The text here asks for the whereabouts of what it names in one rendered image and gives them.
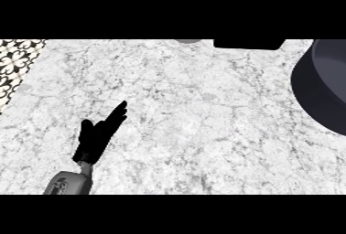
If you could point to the dark grey pot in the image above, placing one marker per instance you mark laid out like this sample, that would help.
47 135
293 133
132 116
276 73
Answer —
321 88

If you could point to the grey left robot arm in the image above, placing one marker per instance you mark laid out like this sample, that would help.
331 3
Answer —
66 182

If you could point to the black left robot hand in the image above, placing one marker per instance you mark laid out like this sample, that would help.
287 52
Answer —
96 138

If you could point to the small grey round object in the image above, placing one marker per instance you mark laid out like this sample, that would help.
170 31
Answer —
188 40

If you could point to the black appliance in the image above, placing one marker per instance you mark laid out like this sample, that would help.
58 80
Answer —
247 43

